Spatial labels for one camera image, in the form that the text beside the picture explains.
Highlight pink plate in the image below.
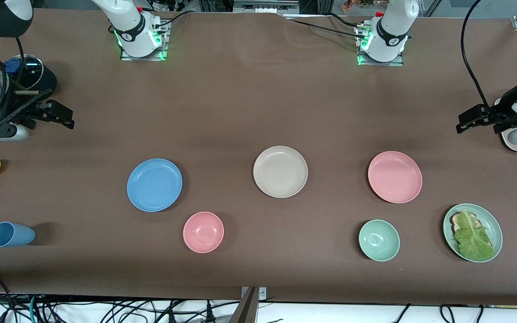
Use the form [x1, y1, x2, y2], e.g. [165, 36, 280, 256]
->
[368, 151, 423, 204]

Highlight blue plate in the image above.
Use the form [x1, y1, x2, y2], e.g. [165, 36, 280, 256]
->
[127, 158, 183, 213]

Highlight brown table cloth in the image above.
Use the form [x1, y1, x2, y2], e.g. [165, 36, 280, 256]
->
[0, 8, 517, 306]

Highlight glass lid blue knob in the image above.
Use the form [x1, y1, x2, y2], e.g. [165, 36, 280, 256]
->
[5, 55, 44, 90]

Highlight green plate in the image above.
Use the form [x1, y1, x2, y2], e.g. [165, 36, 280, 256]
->
[443, 203, 504, 263]

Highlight toasted bread slice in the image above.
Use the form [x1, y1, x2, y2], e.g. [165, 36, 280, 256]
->
[450, 212, 481, 234]

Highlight green lettuce leaf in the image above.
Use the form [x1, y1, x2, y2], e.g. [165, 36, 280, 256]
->
[454, 210, 496, 262]

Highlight blue cup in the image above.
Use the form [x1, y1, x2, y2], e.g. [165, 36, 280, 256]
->
[0, 222, 36, 248]

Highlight green bowl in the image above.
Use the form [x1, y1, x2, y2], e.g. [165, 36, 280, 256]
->
[359, 219, 401, 262]

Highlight orange artificial flowers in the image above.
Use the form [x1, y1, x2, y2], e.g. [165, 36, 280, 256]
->
[342, 0, 387, 12]

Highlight pink bowl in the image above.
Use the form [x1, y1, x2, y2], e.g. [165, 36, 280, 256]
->
[183, 211, 225, 254]

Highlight beige plate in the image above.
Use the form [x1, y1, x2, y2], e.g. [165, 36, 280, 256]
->
[253, 145, 309, 199]

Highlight dark grey beam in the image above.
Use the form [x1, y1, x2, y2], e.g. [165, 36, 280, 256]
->
[229, 287, 259, 323]

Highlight black saucepan blue handle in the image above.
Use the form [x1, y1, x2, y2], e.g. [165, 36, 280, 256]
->
[5, 54, 57, 102]

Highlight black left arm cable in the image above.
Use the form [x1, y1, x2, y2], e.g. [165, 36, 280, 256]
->
[460, 0, 492, 108]

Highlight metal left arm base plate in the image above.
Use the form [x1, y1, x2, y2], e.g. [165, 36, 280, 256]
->
[357, 25, 405, 67]

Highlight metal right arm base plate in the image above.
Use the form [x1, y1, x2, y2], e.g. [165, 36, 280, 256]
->
[120, 20, 169, 61]

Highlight black base cable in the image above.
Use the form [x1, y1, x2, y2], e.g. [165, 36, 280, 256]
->
[153, 10, 196, 31]
[328, 13, 361, 30]
[288, 19, 369, 40]

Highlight aluminium frame bar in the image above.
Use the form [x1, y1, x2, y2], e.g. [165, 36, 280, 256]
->
[233, 0, 299, 14]

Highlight silver table bracket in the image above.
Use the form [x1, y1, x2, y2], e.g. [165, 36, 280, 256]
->
[241, 286, 267, 300]

